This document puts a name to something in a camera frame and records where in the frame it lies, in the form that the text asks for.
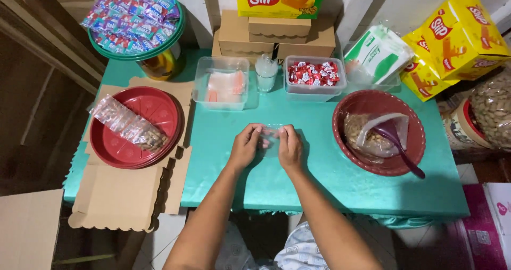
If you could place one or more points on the clear container of red candies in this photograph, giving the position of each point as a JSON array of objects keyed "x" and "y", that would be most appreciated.
[{"x": 314, "y": 78}]

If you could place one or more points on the clear container with orange packets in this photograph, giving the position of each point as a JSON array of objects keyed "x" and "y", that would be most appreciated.
[{"x": 221, "y": 84}]

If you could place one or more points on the round tin with red lid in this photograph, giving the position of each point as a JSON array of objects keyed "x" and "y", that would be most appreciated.
[{"x": 463, "y": 126}]

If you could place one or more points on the purple plastic spoon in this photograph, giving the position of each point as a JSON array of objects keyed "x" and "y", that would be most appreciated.
[{"x": 393, "y": 140}]

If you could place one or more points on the clear empty plastic container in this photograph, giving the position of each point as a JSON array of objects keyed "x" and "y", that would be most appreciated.
[{"x": 365, "y": 78}]

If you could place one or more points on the white green tissue pack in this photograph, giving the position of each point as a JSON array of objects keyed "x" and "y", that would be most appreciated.
[{"x": 377, "y": 54}]

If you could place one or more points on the pink white carton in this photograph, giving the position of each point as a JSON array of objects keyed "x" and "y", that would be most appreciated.
[{"x": 487, "y": 226}]

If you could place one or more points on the row of small peanut packets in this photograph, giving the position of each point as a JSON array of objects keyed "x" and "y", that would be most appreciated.
[{"x": 129, "y": 123}]

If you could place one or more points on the clear bag of peanuts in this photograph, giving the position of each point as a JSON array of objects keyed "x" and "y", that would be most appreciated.
[{"x": 369, "y": 136}]

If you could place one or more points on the small clear plastic bag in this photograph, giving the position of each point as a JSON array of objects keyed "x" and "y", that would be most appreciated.
[{"x": 272, "y": 141}]

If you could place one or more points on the person's patterned white clothing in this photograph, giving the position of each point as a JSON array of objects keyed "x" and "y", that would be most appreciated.
[{"x": 295, "y": 250}]

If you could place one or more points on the person's left hand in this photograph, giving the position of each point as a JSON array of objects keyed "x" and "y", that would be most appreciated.
[{"x": 244, "y": 148}]

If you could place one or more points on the pile of purple candy sachets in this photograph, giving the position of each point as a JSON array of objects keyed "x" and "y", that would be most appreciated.
[{"x": 131, "y": 20}]

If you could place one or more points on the large bag of peanuts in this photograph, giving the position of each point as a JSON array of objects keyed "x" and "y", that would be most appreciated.
[{"x": 493, "y": 108}]

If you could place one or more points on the green round tray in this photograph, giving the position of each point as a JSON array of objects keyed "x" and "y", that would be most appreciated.
[{"x": 139, "y": 52}]

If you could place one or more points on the stack of red round trays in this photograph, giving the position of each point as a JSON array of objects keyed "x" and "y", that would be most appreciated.
[{"x": 135, "y": 127}]

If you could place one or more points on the dark red woven basket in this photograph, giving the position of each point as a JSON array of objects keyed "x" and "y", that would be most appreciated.
[{"x": 379, "y": 132}]

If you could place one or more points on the clear plastic cup stack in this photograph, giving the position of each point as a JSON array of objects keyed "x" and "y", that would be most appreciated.
[{"x": 266, "y": 75}]

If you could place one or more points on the plain brown cardboard box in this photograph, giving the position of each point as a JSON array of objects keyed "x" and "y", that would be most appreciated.
[{"x": 28, "y": 230}]

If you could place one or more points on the teal tablecloth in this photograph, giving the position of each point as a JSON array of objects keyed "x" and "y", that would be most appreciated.
[{"x": 319, "y": 174}]

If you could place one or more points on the person's right hand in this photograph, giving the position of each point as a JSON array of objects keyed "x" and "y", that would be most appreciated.
[{"x": 290, "y": 148}]

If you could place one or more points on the flat brown cardboard box sheets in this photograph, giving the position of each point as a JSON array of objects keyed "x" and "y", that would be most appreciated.
[{"x": 127, "y": 190}]

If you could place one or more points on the yellow tin can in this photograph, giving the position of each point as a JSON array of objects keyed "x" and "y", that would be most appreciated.
[{"x": 161, "y": 65}]

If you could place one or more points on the stack of brown cardboard boxes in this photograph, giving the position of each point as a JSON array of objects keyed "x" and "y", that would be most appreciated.
[{"x": 273, "y": 36}]

